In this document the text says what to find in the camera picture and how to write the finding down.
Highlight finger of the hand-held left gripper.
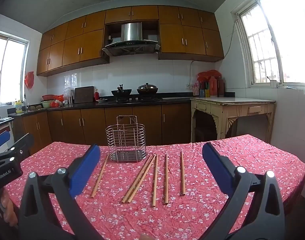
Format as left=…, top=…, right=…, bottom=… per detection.
left=0, top=131, right=11, bottom=153
left=0, top=133, right=35, bottom=167

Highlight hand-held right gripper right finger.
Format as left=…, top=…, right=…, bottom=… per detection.
left=202, top=142, right=286, bottom=240

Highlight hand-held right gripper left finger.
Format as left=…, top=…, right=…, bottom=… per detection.
left=17, top=144, right=104, bottom=240

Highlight wooden chopstick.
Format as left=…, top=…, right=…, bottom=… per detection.
left=152, top=154, right=159, bottom=207
left=121, top=154, right=153, bottom=204
left=90, top=154, right=110, bottom=199
left=127, top=154, right=157, bottom=204
left=164, top=153, right=168, bottom=205
left=180, top=150, right=186, bottom=196

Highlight steel wire utensil holder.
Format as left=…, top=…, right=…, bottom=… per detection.
left=105, top=115, right=147, bottom=163

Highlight person's left hand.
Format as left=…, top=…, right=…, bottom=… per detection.
left=0, top=189, right=19, bottom=227

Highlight dark wooden stool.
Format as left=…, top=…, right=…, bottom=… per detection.
left=194, top=126, right=218, bottom=140

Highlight red floral tablecloth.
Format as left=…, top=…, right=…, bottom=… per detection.
left=4, top=134, right=305, bottom=240

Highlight hanging red plastic bag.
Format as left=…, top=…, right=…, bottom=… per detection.
left=24, top=71, right=34, bottom=89

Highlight black kitchen countertop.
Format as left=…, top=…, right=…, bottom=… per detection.
left=8, top=92, right=235, bottom=117

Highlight cream wooden side table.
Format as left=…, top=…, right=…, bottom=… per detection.
left=190, top=97, right=276, bottom=144

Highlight dark wooden cutting board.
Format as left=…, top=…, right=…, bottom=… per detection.
left=74, top=86, right=95, bottom=104

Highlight wooden base cabinets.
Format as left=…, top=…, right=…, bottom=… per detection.
left=12, top=102, right=193, bottom=155

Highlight dark red thermos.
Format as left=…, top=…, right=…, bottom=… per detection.
left=217, top=76, right=226, bottom=97

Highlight small black wok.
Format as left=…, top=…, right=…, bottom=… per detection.
left=111, top=84, right=133, bottom=97

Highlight black gas stove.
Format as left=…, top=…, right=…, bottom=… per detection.
left=115, top=95, right=161, bottom=104

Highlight large red plastic bag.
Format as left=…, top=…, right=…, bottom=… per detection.
left=198, top=70, right=222, bottom=82

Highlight black wok with lid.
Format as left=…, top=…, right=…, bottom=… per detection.
left=137, top=82, right=158, bottom=95

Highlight large barred window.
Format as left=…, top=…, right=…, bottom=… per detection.
left=231, top=0, right=305, bottom=88

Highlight steel range hood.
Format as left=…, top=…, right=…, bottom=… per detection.
left=102, top=22, right=161, bottom=57

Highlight white wall cable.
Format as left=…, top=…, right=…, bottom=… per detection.
left=189, top=60, right=203, bottom=87

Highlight wooden wall cabinets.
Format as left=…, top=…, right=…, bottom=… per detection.
left=37, top=5, right=224, bottom=77

